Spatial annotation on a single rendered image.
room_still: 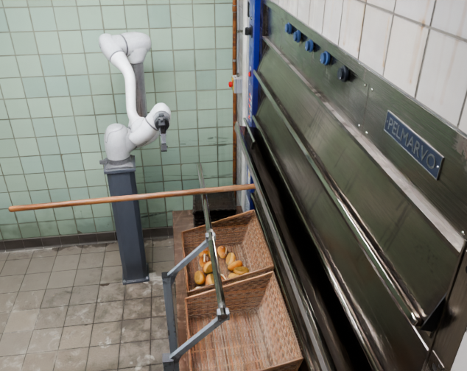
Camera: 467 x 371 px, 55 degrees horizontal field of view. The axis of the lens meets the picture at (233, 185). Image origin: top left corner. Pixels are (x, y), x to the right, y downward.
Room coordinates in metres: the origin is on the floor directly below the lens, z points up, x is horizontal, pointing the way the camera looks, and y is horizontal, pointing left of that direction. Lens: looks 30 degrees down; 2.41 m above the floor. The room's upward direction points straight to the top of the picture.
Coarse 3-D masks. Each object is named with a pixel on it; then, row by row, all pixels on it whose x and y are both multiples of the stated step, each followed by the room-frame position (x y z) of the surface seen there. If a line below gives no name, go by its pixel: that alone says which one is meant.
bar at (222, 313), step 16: (208, 208) 1.89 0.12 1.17; (208, 224) 1.74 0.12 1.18; (208, 240) 1.62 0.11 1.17; (192, 256) 1.64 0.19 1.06; (176, 272) 1.63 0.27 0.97; (224, 304) 1.22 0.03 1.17; (224, 320) 1.18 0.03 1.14; (192, 336) 1.18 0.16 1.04; (176, 352) 1.16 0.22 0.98; (176, 368) 1.62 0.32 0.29
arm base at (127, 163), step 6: (132, 156) 2.78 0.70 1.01; (102, 162) 2.67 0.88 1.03; (108, 162) 2.65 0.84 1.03; (114, 162) 2.63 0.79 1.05; (120, 162) 2.63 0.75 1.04; (126, 162) 2.65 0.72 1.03; (132, 162) 2.69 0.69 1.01; (108, 168) 2.60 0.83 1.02; (114, 168) 2.61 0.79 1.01; (120, 168) 2.62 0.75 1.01; (126, 168) 2.63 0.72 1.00
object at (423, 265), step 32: (288, 96) 1.82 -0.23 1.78; (288, 128) 1.62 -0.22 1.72; (320, 128) 1.42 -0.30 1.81; (320, 160) 1.31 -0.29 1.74; (352, 160) 1.15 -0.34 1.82; (352, 192) 1.07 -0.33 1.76; (384, 192) 0.95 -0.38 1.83; (352, 224) 0.96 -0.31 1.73; (384, 224) 0.89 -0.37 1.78; (416, 224) 0.80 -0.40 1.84; (384, 256) 0.83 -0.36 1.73; (416, 256) 0.75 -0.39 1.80; (448, 256) 0.68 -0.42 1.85; (416, 288) 0.70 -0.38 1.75; (448, 288) 0.64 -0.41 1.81; (416, 320) 0.63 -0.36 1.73
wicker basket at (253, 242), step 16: (240, 224) 2.34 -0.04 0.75; (256, 224) 2.23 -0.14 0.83; (192, 240) 2.29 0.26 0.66; (224, 240) 2.32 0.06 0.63; (240, 240) 2.34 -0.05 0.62; (256, 240) 2.14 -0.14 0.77; (208, 256) 2.21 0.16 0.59; (240, 256) 2.21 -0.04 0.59; (256, 256) 2.06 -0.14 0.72; (192, 272) 2.06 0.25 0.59; (224, 272) 2.06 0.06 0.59; (256, 272) 1.80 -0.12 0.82; (192, 288) 1.93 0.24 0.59; (208, 288) 1.76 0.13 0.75
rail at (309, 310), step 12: (240, 132) 2.23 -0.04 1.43; (252, 168) 1.84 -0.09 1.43; (264, 192) 1.61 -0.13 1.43; (276, 228) 1.35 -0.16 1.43; (288, 252) 1.21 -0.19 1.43; (288, 264) 1.16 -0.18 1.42; (300, 288) 1.03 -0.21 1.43; (312, 312) 0.94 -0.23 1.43; (312, 324) 0.89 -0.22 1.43; (324, 348) 0.81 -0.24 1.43; (324, 360) 0.78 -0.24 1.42
